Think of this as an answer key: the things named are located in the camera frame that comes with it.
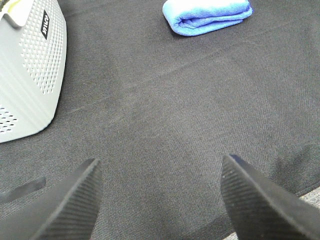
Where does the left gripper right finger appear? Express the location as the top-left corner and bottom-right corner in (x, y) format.
(220, 155), (320, 240)

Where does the grey perforated plastic basket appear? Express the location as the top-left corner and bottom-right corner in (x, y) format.
(0, 0), (67, 143)

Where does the blue microfiber towel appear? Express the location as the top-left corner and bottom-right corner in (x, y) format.
(162, 0), (253, 37)

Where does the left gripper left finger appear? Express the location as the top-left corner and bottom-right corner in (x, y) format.
(0, 159), (103, 240)

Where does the yellow black cloth in basket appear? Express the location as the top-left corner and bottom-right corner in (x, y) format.
(0, 0), (20, 13)

